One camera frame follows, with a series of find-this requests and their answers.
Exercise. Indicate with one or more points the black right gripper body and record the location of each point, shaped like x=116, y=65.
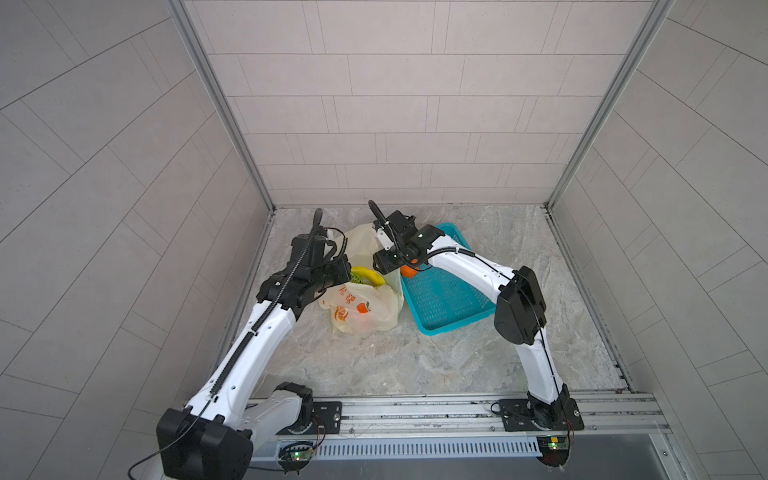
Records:
x=393, y=257

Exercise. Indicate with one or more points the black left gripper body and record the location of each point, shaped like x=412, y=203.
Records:
x=330, y=274

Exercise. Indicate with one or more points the teal plastic basket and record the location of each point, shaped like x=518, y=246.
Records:
x=441, y=302

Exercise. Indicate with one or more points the circuit board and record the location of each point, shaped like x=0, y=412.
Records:
x=295, y=456
x=555, y=450

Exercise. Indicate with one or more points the yellow banana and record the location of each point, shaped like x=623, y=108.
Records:
x=369, y=277

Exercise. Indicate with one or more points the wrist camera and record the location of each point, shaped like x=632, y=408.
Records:
x=394, y=230
x=313, y=252

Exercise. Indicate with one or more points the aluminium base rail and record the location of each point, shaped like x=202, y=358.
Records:
x=481, y=415

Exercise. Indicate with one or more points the right circuit board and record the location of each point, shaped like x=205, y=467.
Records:
x=555, y=450

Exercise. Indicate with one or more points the right aluminium corner post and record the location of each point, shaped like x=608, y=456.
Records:
x=647, y=32

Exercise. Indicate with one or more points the cream fruit-print plastic bag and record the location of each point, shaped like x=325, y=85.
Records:
x=362, y=309

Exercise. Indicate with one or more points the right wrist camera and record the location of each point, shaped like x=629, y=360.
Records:
x=394, y=230

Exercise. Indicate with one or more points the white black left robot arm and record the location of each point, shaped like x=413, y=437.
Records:
x=207, y=438

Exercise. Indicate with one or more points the left aluminium corner post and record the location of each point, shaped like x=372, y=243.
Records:
x=183, y=22

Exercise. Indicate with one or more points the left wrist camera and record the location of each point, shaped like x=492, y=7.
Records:
x=313, y=252

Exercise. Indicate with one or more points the aluminium corner post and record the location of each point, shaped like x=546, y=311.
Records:
x=183, y=22
x=647, y=32

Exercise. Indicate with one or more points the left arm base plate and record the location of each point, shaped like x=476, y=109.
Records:
x=325, y=418

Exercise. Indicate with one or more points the left circuit board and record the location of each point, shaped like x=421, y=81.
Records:
x=295, y=456

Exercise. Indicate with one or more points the orange fruit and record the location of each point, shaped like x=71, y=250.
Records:
x=409, y=270

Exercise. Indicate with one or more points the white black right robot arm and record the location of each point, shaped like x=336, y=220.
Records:
x=519, y=304

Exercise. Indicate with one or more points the white vent grille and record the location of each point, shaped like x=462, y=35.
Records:
x=348, y=449

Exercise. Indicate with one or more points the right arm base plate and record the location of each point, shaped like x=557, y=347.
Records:
x=534, y=415

